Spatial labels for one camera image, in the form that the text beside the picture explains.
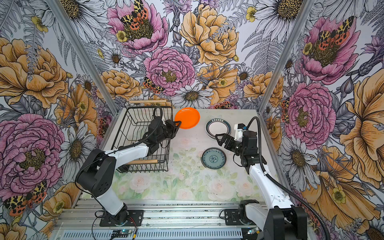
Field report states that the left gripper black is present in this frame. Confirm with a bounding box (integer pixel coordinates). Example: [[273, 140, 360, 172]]
[[157, 119, 182, 142]]

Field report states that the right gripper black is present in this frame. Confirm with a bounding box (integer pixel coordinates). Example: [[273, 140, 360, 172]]
[[215, 132, 246, 156]]

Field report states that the black wire dish rack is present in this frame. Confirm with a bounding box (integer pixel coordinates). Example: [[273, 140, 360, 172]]
[[112, 100, 173, 173]]

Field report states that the orange plate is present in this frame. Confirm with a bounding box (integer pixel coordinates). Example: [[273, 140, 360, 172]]
[[175, 108, 201, 130]]

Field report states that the teal patterned plate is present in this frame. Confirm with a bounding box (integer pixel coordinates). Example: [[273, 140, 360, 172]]
[[201, 148, 227, 170]]

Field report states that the white plate red green band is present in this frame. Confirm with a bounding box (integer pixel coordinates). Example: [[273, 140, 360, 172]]
[[205, 119, 232, 139]]

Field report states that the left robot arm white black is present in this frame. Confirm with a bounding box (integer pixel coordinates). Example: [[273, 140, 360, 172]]
[[75, 117, 182, 226]]

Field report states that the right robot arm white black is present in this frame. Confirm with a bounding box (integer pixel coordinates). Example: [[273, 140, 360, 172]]
[[215, 124, 309, 240]]

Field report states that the green circuit board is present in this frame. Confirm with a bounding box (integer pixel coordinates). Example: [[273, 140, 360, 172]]
[[111, 229, 134, 239]]

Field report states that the near wooden rack handle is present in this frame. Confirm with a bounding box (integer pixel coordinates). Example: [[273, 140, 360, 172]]
[[127, 159, 158, 165]]

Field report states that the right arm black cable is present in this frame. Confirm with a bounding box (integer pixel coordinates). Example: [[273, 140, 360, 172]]
[[232, 116, 331, 240]]

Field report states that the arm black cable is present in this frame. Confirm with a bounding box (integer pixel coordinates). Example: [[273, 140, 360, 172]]
[[232, 116, 331, 240], [74, 106, 164, 208]]

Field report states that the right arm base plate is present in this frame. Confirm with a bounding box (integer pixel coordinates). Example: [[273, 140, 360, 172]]
[[220, 209, 257, 226]]

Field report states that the aluminium rail frame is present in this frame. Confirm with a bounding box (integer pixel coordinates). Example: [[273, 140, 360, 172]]
[[50, 199, 316, 240]]

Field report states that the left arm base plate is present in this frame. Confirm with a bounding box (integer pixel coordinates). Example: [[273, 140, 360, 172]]
[[99, 210, 144, 227]]

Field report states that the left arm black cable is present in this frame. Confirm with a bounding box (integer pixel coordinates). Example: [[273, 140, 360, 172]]
[[74, 106, 164, 208]]

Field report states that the white vented cable duct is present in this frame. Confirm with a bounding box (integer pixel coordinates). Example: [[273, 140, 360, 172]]
[[57, 228, 243, 240]]

